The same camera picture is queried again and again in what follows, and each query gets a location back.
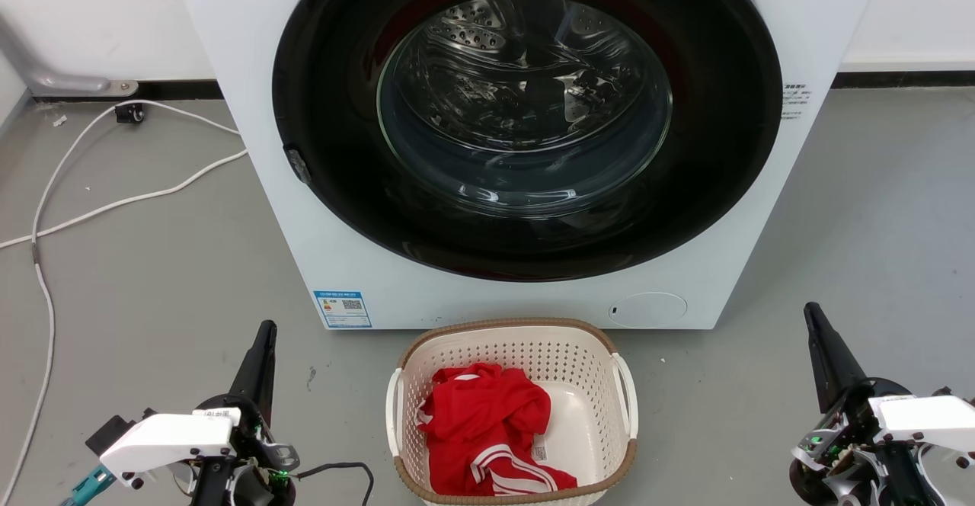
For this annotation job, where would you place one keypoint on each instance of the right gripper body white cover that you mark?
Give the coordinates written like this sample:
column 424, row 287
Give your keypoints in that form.
column 922, row 418

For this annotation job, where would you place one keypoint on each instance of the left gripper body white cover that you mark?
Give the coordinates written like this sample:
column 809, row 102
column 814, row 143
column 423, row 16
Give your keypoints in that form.
column 167, row 439

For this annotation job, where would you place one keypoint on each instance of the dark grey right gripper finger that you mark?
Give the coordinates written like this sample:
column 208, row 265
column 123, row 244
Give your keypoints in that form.
column 830, row 365

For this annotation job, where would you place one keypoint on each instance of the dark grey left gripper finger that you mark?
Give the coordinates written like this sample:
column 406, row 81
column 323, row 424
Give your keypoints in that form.
column 257, row 373

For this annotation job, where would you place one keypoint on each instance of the cream perforated laundry basket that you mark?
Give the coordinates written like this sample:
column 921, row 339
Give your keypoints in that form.
column 588, row 430

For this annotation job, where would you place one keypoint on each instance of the blue energy label sticker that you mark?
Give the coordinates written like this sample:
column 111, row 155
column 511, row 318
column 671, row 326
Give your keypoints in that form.
column 343, row 309

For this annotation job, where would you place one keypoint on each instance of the round white filter cover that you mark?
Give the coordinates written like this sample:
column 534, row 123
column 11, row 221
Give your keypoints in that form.
column 647, row 310

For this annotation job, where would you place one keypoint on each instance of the red white-striped garment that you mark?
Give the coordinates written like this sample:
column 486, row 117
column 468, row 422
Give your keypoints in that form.
column 480, row 414

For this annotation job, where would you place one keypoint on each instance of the black round washer door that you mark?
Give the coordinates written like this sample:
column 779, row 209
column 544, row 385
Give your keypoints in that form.
column 327, row 155

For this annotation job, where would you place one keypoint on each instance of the small printed text sticker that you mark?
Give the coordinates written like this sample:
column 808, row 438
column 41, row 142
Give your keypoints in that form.
column 795, row 102

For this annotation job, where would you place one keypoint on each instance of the small black caster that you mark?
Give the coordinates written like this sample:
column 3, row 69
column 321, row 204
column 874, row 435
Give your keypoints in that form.
column 129, row 113

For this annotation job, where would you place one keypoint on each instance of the white front-load washing machine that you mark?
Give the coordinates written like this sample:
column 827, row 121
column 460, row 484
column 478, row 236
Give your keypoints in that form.
column 244, row 41

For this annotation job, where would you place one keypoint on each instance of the grey metal pipe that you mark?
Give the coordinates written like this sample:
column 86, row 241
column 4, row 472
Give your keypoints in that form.
column 53, row 81

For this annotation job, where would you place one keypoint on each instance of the steel washer drum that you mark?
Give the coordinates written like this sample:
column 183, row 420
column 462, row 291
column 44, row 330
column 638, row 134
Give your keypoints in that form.
column 518, row 72

